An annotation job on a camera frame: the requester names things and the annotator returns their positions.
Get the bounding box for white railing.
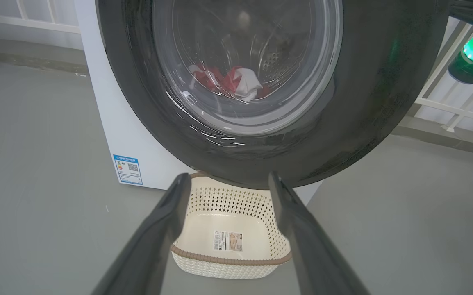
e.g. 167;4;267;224
409;16;473;134
0;0;81;34

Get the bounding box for blue energy label sticker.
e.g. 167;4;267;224
113;154;143;185

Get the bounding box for white basket label sticker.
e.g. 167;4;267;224
214;230;243;252

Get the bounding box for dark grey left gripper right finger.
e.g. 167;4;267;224
268;171;370;295

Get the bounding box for black round washing machine door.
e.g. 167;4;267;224
96;0;450;190

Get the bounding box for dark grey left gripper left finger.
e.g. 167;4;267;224
91;173;192;295

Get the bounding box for red and white garment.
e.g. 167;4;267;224
187;64;272;102

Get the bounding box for white washing machine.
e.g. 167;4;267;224
75;0;323;205

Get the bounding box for cream perforated laundry basket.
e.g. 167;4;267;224
170;171;292;280

